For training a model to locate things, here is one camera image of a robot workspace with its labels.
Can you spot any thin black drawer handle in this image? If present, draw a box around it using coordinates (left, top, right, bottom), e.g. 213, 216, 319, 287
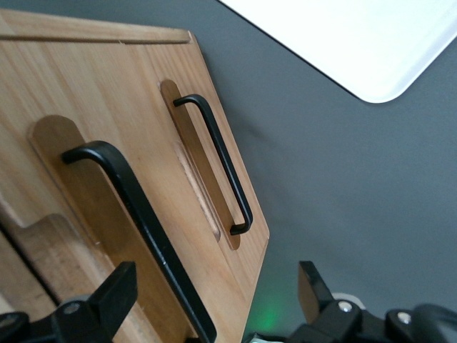
173, 94, 254, 236

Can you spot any wooden drawer cabinet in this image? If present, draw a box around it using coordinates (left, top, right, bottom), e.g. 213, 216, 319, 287
0, 9, 196, 343
0, 39, 251, 343

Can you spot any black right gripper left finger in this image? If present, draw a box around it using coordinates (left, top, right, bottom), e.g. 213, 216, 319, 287
51, 261, 139, 343

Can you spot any beige rectangular tray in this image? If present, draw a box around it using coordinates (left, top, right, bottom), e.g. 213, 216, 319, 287
219, 0, 457, 104

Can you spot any thick black drawer handle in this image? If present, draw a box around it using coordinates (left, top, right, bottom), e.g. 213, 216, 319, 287
61, 140, 218, 343

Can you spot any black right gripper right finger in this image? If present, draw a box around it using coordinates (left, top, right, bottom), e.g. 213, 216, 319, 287
295, 260, 363, 343

